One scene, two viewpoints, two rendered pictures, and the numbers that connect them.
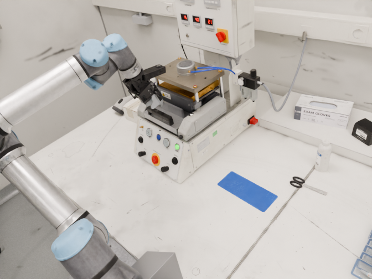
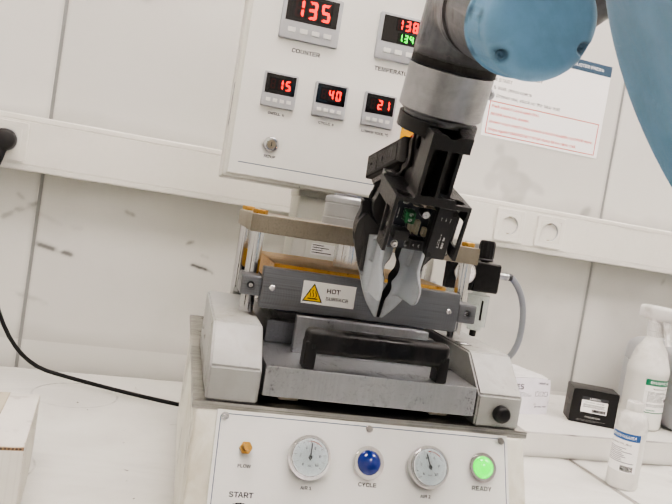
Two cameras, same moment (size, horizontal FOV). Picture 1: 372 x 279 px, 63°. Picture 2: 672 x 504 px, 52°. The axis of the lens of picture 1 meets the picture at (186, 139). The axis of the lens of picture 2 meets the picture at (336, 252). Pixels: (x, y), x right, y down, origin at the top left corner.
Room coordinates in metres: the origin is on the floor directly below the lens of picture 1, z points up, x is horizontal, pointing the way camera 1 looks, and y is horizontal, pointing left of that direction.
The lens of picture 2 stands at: (0.85, 0.74, 1.12)
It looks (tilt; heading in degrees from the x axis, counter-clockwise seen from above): 3 degrees down; 295
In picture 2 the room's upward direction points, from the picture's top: 9 degrees clockwise
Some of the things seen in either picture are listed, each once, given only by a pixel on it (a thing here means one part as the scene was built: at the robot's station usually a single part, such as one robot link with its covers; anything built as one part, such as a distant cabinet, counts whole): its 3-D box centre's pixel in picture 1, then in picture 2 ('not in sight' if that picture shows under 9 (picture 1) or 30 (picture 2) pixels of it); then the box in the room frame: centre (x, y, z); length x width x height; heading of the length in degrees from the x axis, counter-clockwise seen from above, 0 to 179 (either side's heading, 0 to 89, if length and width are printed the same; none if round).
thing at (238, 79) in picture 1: (247, 84); (466, 286); (1.10, -0.29, 1.05); 0.15 x 0.05 x 0.15; 38
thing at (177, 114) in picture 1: (183, 103); (343, 343); (1.17, -0.02, 0.97); 0.30 x 0.22 x 0.08; 128
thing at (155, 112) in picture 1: (159, 115); (376, 355); (1.09, 0.09, 0.99); 0.15 x 0.02 x 0.04; 38
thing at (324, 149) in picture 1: (323, 155); (628, 444); (0.85, -0.52, 0.82); 0.05 x 0.05 x 0.14
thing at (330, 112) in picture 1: (323, 110); (486, 386); (1.12, -0.65, 0.83); 0.23 x 0.12 x 0.07; 52
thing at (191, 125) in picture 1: (201, 118); (458, 367); (1.05, -0.08, 0.96); 0.26 x 0.05 x 0.07; 128
